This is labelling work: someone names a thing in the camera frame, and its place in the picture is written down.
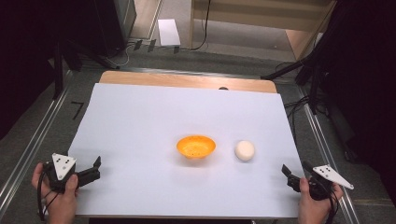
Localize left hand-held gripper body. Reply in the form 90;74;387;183
42;152;79;194

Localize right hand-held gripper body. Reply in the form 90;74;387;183
305;164;355;202

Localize person's right hand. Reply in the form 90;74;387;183
297;176;344;224

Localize person's left hand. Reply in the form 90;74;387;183
31;162;79;224

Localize white round bun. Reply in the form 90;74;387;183
233;140;256;162

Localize white paper sheet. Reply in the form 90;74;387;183
67;82;305;218

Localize black metal stand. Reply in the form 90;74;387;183
261;52;326;115
51;38;82;101

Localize orange bowl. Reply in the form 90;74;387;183
176;134;217;160

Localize dark cabinet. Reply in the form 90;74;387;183
62;0;138;59

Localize white flat box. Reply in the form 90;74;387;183
157;19;182;48

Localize light wooden furniture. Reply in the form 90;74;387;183
188;0;338;61

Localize metal floor rail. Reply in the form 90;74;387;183
297;85;361;224
0;70;73;217

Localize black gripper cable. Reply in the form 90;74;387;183
321;183;341;224
36;171;61;222

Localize black floor cables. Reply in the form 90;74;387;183
282;94;314;138

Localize white floor cable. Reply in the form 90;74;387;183
106;41;139;69

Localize black hanging cable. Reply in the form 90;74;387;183
189;0;213;51

